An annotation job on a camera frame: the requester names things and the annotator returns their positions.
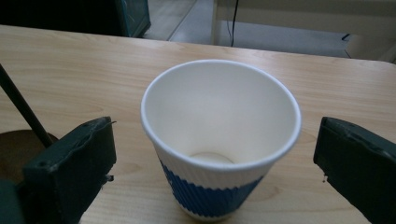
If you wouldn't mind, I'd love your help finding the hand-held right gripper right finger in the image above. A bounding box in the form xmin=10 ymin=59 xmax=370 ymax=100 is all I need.
xmin=313 ymin=116 xmax=396 ymax=224

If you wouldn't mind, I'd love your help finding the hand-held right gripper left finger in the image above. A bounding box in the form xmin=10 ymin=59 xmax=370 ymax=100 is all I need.
xmin=18 ymin=116 xmax=118 ymax=224

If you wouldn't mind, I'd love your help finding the blue banded paper cup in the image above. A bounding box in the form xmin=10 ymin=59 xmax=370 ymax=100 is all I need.
xmin=139 ymin=59 xmax=303 ymax=222

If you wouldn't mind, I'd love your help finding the dark cabinet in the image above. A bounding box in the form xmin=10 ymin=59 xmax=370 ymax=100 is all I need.
xmin=0 ymin=0 xmax=152 ymax=38

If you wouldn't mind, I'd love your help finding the black cable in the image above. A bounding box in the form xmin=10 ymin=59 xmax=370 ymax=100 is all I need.
xmin=226 ymin=0 xmax=240 ymax=48

